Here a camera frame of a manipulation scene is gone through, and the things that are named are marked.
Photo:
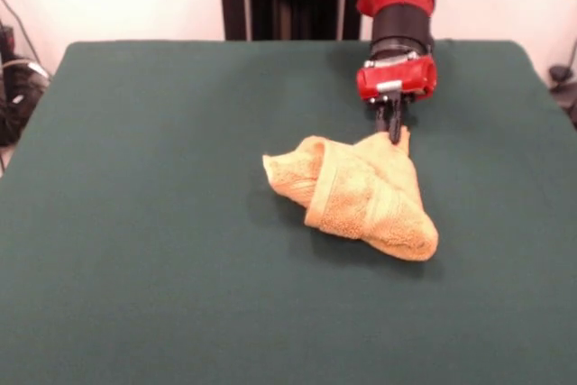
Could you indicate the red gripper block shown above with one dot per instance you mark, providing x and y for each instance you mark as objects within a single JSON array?
[{"x": 405, "y": 76}]

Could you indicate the orange terry towel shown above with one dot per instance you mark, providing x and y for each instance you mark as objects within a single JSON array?
[{"x": 360, "y": 200}]

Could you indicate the dark green table cloth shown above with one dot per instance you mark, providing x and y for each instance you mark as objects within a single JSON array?
[{"x": 135, "y": 222}]

